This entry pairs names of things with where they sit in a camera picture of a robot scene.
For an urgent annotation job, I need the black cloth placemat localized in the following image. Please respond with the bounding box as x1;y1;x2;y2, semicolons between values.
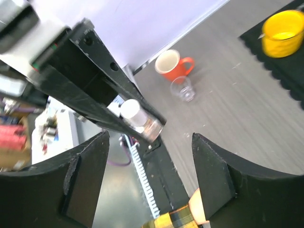
239;0;304;107

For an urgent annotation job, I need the mannequin hand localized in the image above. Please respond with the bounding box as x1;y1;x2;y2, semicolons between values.
189;188;209;225

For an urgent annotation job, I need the glitter nail polish bottle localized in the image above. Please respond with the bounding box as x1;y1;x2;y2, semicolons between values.
120;99;163;143

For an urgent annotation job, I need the yellow mug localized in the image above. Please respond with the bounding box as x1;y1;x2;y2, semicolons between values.
262;10;304;58

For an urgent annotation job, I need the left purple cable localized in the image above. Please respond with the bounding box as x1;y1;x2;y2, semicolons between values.
106;140;133;167

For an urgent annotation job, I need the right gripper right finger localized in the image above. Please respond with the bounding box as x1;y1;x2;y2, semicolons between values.
192;133;304;228

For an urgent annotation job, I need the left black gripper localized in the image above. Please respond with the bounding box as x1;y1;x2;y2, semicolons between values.
0;0;72;79

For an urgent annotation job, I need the clear plastic cup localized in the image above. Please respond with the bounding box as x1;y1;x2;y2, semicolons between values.
170;76;195;102

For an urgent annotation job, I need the white cable duct strip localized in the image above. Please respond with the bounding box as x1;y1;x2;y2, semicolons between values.
124;135;160;219

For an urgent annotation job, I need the yellow plaid sleeve forearm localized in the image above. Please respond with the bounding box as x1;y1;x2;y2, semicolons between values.
142;204;200;228

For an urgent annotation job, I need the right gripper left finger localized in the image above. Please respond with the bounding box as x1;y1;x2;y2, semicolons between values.
0;132;109;228

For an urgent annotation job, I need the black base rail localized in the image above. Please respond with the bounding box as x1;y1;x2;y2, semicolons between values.
138;137;189;214

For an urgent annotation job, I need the orange mug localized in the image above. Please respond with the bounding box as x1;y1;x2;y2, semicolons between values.
154;49;195;82

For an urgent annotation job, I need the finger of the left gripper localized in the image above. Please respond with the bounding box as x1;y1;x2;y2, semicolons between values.
70;19;166;125
35;66;157;143

